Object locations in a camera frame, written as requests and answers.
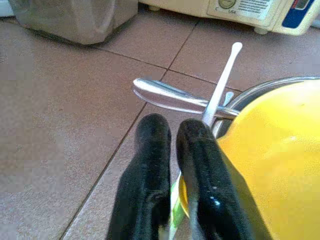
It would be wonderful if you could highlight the green yellow wrapper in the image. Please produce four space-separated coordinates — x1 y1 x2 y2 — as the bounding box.
168 172 191 238

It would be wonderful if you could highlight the white plastic chopstick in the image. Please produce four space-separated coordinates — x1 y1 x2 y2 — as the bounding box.
201 41 243 127

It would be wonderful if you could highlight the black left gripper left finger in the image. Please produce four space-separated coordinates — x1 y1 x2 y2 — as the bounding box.
106 113 173 240

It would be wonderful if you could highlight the yellow plastic bowl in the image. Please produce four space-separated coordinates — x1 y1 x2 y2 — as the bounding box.
216 79 320 240

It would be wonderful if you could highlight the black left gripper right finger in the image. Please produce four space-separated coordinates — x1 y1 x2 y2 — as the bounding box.
175 118 272 240

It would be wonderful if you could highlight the cream water ionizer machine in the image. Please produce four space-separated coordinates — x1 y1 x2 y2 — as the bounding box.
138 0 320 36

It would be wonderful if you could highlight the clear jar brown powder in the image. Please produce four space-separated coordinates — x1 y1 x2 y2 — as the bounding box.
8 0 139 46

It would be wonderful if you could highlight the steel spoon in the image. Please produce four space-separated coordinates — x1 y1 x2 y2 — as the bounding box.
132 77 241 120

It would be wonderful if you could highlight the steel bowl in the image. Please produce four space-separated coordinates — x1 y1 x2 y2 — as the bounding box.
211 76 320 138

